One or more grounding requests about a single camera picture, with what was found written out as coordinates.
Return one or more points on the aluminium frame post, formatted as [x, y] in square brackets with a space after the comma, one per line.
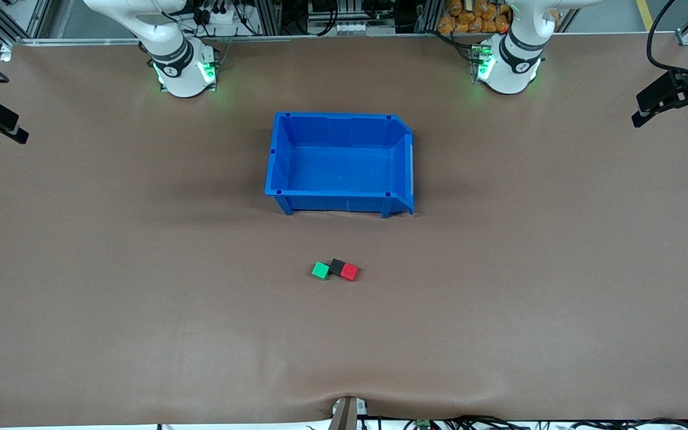
[426, 15]
[267, 15]

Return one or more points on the small black cube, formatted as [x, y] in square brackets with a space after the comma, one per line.
[337, 266]

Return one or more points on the small red cube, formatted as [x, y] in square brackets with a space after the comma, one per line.
[349, 272]

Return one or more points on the silver table edge rail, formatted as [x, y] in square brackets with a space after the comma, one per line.
[350, 37]

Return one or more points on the orange snack packet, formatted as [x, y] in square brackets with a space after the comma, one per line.
[454, 7]
[502, 24]
[475, 24]
[447, 24]

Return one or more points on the blue plastic storage bin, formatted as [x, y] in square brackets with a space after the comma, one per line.
[338, 167]

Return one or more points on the small green cube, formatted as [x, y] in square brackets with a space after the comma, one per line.
[321, 271]

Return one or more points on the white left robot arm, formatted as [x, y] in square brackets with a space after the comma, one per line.
[511, 65]

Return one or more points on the grey terminal block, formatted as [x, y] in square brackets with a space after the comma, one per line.
[356, 28]

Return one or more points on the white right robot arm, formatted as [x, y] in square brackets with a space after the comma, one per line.
[180, 65]

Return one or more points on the white power strip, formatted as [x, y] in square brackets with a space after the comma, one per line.
[218, 17]

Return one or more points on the small green connector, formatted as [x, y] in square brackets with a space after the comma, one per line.
[423, 424]

